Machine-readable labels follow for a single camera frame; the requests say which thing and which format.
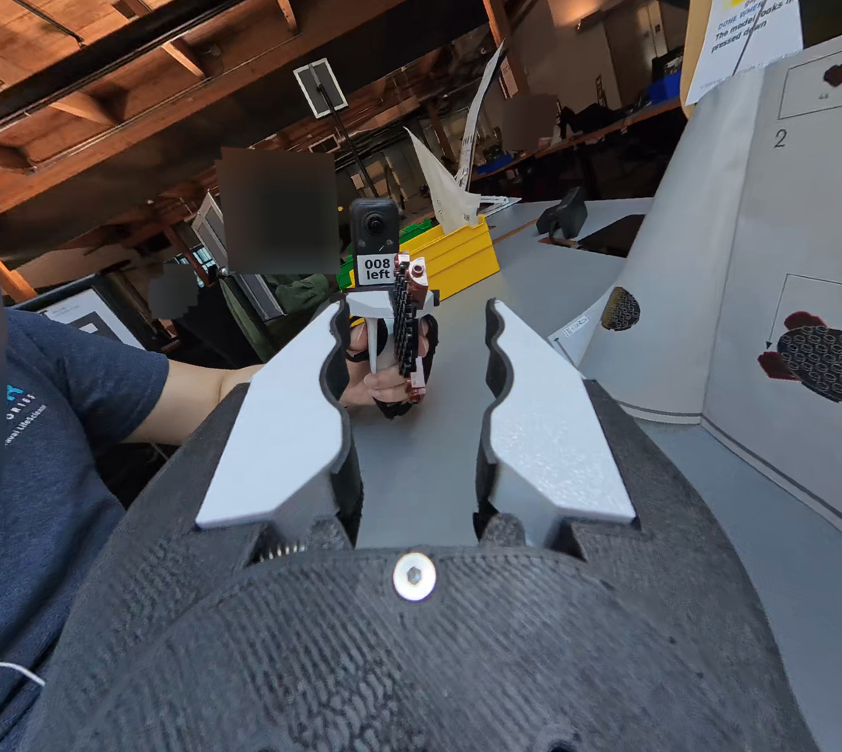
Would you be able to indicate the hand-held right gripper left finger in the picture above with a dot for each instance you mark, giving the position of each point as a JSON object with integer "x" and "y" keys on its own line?
{"x": 276, "y": 449}

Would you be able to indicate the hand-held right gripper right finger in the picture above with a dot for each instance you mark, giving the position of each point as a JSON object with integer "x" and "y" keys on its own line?
{"x": 552, "y": 449}

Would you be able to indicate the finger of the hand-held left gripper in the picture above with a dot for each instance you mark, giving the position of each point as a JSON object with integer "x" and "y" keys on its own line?
{"x": 432, "y": 298}
{"x": 368, "y": 303}

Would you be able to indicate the round black brick plate model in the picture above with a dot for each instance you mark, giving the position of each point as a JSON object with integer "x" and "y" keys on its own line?
{"x": 406, "y": 331}

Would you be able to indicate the yellow plastic bin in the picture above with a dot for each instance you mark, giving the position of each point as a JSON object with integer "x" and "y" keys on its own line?
{"x": 460, "y": 258}

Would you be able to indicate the white building instruction booklet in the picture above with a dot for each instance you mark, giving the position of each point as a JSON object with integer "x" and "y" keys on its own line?
{"x": 723, "y": 238}

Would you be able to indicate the person's left forearm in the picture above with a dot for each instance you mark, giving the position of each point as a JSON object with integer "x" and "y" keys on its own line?
{"x": 197, "y": 396}

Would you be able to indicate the grey desk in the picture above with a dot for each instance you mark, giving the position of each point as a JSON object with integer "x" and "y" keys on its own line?
{"x": 427, "y": 469}

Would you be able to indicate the person's left hand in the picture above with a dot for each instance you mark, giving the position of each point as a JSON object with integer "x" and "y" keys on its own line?
{"x": 368, "y": 390}

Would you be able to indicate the white plastic bag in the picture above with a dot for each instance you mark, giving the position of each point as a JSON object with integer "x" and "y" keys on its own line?
{"x": 447, "y": 192}

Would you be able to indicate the white framed panel on pole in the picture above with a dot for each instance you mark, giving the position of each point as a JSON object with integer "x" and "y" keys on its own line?
{"x": 320, "y": 87}

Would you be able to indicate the black stand device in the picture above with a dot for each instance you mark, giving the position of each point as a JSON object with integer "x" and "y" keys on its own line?
{"x": 566, "y": 215}

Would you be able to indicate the black framed marker sign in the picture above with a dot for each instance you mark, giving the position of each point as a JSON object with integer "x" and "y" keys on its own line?
{"x": 98, "y": 321}

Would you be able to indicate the person's blue shirt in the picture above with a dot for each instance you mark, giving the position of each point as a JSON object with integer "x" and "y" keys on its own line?
{"x": 52, "y": 469}

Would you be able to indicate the white instruction poster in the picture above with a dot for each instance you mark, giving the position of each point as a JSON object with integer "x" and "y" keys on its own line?
{"x": 743, "y": 41}

